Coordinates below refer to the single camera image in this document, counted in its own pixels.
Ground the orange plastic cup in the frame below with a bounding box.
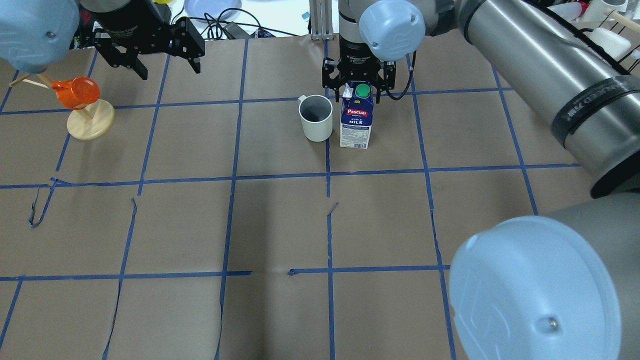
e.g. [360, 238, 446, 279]
[51, 76, 101, 110]

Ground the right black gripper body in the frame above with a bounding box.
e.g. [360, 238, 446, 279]
[338, 42, 383, 85]

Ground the aluminium frame post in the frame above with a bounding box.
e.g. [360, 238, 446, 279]
[308, 0, 335, 41]

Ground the blue plate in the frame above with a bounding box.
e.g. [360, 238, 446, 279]
[183, 0, 242, 19]

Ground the black wire cup rack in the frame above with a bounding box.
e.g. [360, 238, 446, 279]
[571, 0, 639, 76]

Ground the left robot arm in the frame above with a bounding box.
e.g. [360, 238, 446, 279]
[0, 0, 205, 80]

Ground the white cup on rack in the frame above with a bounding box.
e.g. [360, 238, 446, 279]
[587, 27, 631, 60]

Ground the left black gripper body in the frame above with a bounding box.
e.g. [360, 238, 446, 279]
[93, 0, 186, 56]

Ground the blue white milk carton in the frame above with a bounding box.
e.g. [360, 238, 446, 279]
[339, 80, 374, 150]

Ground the white ceramic mug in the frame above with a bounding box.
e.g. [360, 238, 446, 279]
[297, 95, 333, 142]

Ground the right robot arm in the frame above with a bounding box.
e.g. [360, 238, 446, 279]
[326, 30, 590, 360]

